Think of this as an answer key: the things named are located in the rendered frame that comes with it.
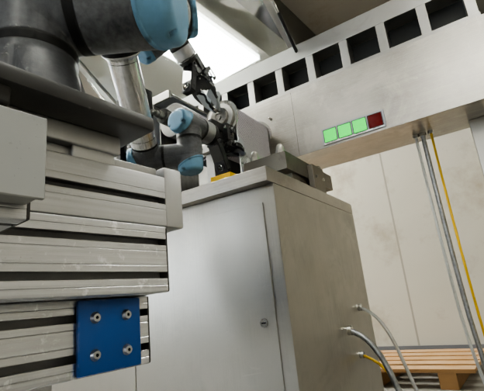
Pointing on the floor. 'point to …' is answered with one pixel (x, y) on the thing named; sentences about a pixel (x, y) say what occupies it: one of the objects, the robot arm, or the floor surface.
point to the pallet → (435, 365)
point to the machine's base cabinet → (257, 302)
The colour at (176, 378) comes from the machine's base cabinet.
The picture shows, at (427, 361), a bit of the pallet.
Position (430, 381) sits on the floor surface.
